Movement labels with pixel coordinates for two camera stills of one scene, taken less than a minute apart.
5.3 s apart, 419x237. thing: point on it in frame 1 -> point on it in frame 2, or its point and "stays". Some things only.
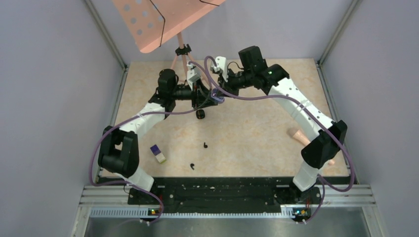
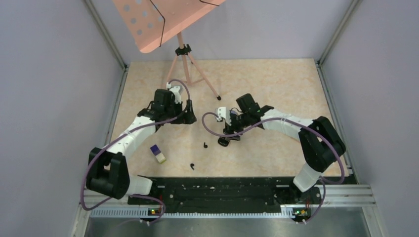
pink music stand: x=150 y=22 stays
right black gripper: x=226 y=87 -> x=230 y=130
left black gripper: x=201 y=97 -> x=187 y=117
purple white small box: x=157 y=153 stays
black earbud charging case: x=200 y=114 -> x=223 y=141
